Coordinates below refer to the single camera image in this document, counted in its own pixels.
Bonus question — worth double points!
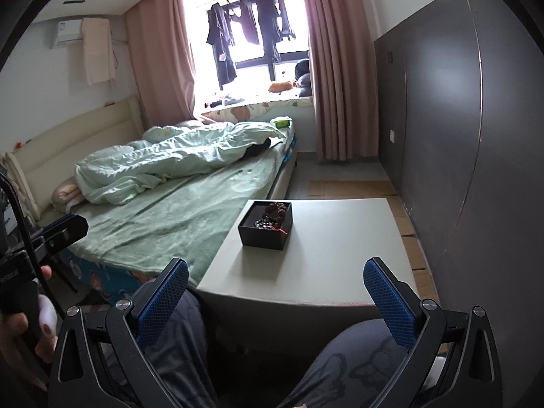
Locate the brown wooden bead bracelet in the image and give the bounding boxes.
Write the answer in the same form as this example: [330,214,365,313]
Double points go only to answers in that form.
[253,202,291,230]

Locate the black square jewelry box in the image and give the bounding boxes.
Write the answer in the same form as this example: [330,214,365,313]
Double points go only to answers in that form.
[238,201,293,251]

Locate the person's left hand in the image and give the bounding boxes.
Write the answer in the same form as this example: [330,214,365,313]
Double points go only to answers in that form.
[0,264,58,392]

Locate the bed with green sheet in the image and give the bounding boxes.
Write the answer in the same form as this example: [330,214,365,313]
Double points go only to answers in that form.
[59,126,296,295]

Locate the person's left leg grey trousers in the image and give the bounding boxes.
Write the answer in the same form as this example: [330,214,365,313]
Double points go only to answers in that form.
[146,292,219,407]

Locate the white low table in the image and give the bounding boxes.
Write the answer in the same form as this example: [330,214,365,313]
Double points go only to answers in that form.
[195,196,420,307]

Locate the pink pillow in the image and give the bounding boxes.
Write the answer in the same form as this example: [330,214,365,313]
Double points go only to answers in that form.
[51,177,86,214]

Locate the cream padded headboard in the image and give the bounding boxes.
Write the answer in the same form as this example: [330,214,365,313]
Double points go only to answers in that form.
[3,97,144,221]

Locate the brown cardboard floor sheets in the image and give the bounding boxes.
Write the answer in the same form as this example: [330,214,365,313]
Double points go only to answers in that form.
[307,181,440,303]

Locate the light green crumpled duvet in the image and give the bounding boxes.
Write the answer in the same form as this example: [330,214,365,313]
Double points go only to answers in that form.
[74,122,290,205]

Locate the black item on bed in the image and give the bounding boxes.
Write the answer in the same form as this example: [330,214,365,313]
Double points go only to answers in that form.
[243,138,271,158]

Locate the green tissue pack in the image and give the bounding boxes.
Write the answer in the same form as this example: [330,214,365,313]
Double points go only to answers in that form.
[270,116,291,130]

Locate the patterned windowsill cushion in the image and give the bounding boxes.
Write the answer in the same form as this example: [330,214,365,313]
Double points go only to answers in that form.
[201,97,313,122]

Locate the orange item on windowsill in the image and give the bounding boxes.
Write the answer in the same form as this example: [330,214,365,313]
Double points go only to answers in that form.
[268,81,293,93]

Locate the beige hanging towel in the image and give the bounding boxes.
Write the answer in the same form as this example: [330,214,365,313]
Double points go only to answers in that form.
[80,18,116,87]

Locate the dark pillows on windowsill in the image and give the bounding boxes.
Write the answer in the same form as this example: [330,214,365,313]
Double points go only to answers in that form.
[295,58,312,97]

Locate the right pink curtain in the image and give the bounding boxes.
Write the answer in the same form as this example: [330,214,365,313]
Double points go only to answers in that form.
[304,0,379,161]

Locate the pink curtain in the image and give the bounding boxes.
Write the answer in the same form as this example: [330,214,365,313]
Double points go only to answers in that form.
[304,0,379,161]
[124,0,196,127]

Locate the left pink curtain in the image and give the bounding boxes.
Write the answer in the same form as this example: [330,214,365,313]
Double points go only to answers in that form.
[124,0,196,127]

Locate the dark hanging shirt left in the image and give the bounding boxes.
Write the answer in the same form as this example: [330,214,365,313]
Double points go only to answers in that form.
[206,3,237,87]

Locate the dark hanging garment middle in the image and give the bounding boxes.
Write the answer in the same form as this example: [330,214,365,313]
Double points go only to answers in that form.
[232,0,260,45]

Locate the dark hanging garment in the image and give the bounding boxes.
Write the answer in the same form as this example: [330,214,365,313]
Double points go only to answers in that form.
[254,0,296,81]
[232,0,260,45]

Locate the dark hanging garment right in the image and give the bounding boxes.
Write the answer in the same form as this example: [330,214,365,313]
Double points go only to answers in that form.
[254,0,296,81]

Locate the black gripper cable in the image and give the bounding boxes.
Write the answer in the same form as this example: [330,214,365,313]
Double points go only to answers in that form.
[0,171,65,320]

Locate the white wall air conditioner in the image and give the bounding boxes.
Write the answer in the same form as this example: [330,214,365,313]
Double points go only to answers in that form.
[53,18,83,47]

